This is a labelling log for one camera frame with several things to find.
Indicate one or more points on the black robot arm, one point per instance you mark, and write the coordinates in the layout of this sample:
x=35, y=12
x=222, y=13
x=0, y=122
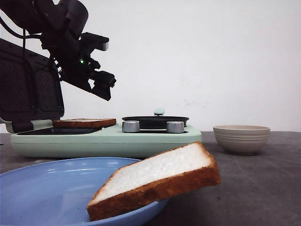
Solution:
x=59, y=27

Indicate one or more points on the breakfast maker hinged lid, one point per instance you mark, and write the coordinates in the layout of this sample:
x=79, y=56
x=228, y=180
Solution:
x=28, y=90

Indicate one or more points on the silver right control knob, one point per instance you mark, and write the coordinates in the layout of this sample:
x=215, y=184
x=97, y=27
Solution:
x=175, y=127

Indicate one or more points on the silver left control knob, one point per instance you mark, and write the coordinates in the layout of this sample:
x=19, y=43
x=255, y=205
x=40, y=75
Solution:
x=130, y=126

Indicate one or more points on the toast bread slice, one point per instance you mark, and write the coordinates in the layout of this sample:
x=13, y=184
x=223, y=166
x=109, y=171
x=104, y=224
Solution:
x=84, y=123
x=170, y=173

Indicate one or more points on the silver control knob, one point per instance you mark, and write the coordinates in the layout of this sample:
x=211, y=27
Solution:
x=175, y=127
x=130, y=126

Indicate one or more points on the blue plastic plate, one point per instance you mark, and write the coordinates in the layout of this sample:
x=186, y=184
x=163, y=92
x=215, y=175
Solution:
x=56, y=193

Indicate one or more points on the beige ribbed ceramic bowl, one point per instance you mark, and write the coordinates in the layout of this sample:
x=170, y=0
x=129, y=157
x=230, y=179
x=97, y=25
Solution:
x=241, y=139

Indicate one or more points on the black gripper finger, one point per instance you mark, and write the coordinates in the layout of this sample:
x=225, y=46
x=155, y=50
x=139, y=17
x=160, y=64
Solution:
x=101, y=90
x=103, y=78

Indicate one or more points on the mint green breakfast maker base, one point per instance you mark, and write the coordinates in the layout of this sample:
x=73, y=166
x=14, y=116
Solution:
x=109, y=141

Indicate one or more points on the black round frying pan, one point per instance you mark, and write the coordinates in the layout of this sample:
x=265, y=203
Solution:
x=155, y=121

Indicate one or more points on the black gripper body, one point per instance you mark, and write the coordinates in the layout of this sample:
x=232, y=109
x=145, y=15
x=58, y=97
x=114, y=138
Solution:
x=75, y=62

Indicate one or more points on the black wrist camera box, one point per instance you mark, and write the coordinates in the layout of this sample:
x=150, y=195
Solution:
x=90, y=41

